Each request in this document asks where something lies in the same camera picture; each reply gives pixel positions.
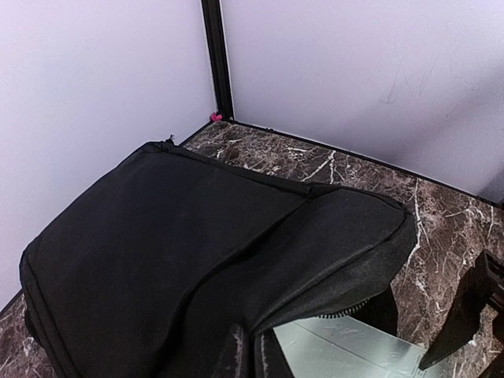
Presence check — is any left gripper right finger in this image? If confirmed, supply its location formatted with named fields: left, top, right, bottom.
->
left=419, top=250, right=503, bottom=370

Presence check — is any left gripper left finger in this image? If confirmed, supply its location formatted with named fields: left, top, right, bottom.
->
left=212, top=324, right=246, bottom=378

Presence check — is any grey notebook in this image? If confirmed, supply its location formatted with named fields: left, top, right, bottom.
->
left=274, top=317, right=443, bottom=377

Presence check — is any black student backpack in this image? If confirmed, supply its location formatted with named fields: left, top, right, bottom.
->
left=20, top=140, right=417, bottom=377

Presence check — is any small pink clip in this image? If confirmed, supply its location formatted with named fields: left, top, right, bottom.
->
left=210, top=113, right=222, bottom=122

